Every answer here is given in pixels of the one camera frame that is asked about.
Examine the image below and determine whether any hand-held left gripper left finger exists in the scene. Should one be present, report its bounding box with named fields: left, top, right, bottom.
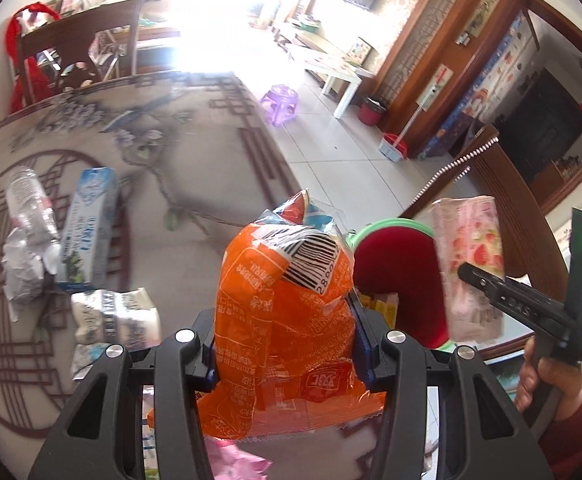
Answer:
left=26, top=310, right=222, bottom=480

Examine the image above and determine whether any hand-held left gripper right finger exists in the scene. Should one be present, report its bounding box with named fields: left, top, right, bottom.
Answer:
left=348, top=290, right=556, bottom=480

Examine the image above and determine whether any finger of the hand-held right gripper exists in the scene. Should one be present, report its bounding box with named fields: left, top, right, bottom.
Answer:
left=457, top=262, right=510, bottom=302

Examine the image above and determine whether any strawberry print pink packet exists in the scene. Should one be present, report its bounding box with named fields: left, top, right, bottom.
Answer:
left=430, top=195, right=506, bottom=345

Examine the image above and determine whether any red bin with green rim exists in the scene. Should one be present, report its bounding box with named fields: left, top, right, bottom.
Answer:
left=348, top=217, right=454, bottom=351

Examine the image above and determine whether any orange snack wrapper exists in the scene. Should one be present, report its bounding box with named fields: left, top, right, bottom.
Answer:
left=196, top=187, right=389, bottom=443

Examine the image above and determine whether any clear plastic bottle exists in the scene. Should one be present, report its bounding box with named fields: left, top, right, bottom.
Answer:
left=6, top=166, right=61, bottom=241

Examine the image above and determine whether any person's right forearm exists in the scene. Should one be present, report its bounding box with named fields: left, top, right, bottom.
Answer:
left=541, top=390, right=582, bottom=480

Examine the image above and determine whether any person's right hand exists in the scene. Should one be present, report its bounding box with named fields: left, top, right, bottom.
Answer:
left=515, top=335, right=582, bottom=421

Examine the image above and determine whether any wooden chair with curved back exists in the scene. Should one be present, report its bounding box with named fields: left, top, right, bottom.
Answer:
left=401, top=125, right=572, bottom=361

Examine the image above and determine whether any white milk carton blue print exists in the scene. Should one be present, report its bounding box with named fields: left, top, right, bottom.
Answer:
left=141, top=425, right=161, bottom=480

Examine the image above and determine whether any dark door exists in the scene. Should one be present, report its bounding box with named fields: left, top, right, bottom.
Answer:
left=496, top=67, right=582, bottom=176

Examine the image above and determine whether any colourful cartoon poster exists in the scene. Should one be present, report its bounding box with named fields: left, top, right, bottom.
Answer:
left=418, top=10, right=542, bottom=158

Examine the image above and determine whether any crumpled clear plastic wrapper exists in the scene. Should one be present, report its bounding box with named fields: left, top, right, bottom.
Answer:
left=1, top=227, right=62, bottom=306

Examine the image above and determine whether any red bucket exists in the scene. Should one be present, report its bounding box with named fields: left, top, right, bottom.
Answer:
left=357, top=97, right=388, bottom=127

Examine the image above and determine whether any framed checker picture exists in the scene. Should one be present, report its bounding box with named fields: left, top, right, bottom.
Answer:
left=346, top=37, right=374, bottom=66

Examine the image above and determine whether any white coffee table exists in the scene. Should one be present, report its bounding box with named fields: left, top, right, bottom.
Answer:
left=286, top=42, right=377, bottom=120

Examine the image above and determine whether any purple plastic stool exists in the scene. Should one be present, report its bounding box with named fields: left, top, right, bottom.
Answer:
left=261, top=85, right=299, bottom=127

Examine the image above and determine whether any low glass-top television cabinet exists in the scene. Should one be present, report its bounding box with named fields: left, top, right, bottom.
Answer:
left=271, top=20, right=372, bottom=61

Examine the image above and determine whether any red plastic bag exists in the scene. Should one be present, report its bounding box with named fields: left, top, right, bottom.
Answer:
left=5, top=2, right=59, bottom=113

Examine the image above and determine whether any wooden sofa with cushions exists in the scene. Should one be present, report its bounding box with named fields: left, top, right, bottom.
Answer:
left=96, top=0, right=182, bottom=54

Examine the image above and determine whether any wooden dining chair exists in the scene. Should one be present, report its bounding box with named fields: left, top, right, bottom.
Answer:
left=15, top=0, right=149, bottom=101

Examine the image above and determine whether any wall calendar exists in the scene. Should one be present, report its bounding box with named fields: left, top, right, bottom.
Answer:
left=423, top=62, right=454, bottom=111

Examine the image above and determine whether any hanging wall scroll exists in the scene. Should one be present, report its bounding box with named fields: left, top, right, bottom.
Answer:
left=471, top=0, right=506, bottom=38

